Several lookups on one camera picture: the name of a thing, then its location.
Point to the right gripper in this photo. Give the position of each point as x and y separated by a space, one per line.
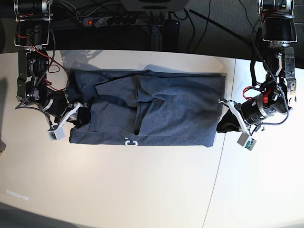
57 106

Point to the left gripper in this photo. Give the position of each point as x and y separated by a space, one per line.
240 117

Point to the blue T-shirt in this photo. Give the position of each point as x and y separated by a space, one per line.
148 108

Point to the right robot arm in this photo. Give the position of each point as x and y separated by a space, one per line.
34 90

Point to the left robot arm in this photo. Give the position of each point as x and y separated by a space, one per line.
271 45

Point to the white power strip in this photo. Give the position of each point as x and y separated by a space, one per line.
109 21

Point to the black power adapter brick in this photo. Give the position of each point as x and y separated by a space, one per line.
170 35

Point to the black tripod stand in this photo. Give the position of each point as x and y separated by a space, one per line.
235 35

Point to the grey box under table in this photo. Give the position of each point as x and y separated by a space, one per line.
154 5

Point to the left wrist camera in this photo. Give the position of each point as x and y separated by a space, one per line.
246 141

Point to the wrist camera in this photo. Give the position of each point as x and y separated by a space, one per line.
246 141
56 134

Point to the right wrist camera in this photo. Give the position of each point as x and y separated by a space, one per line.
56 134

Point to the aluminium frame profile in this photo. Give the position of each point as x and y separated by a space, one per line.
157 20

